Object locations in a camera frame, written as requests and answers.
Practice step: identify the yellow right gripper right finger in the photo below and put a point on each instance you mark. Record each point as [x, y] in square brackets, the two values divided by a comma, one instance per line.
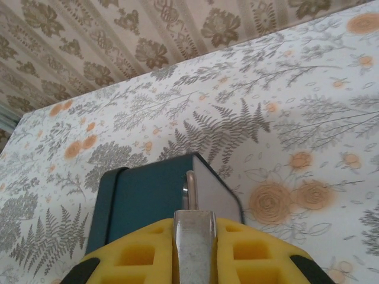
[254, 260]

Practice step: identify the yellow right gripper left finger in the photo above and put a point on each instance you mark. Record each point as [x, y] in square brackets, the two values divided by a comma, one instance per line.
[133, 260]

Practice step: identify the blue starry night tin box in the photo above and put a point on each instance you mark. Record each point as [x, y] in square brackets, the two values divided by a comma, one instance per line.
[142, 201]

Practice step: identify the silver padlock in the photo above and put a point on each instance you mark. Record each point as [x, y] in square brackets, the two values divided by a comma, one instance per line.
[195, 245]

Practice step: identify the floral patterned table cover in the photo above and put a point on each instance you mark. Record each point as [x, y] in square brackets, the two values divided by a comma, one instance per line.
[266, 88]

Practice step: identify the aluminium frame post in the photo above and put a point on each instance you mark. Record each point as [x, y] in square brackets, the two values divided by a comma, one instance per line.
[7, 119]

